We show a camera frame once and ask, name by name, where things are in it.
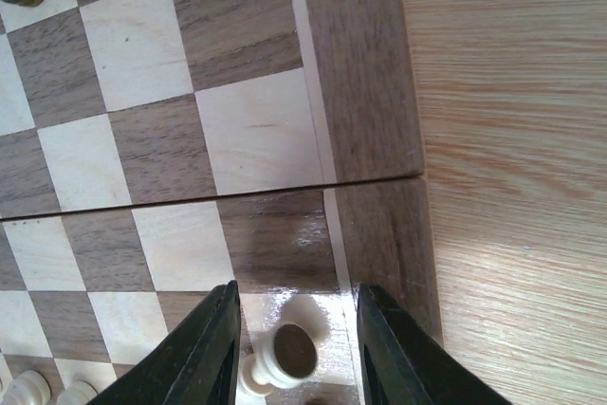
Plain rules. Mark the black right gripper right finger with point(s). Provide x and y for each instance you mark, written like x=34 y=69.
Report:
x=401 y=364

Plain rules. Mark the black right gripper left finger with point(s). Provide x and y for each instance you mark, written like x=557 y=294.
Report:
x=197 y=363

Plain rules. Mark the light chess pawn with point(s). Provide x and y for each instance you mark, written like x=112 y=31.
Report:
x=283 y=359
x=79 y=392

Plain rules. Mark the light chess piece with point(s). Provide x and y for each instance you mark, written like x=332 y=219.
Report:
x=30 y=388

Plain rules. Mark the wooden chess board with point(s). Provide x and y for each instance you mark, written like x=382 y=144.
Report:
x=152 y=149

